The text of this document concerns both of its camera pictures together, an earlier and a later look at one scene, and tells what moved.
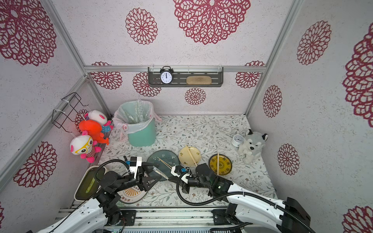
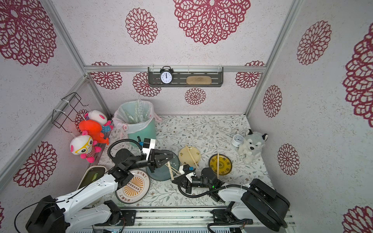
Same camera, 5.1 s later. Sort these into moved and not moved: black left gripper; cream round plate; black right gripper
Moved: black left gripper
Not moved: cream round plate; black right gripper
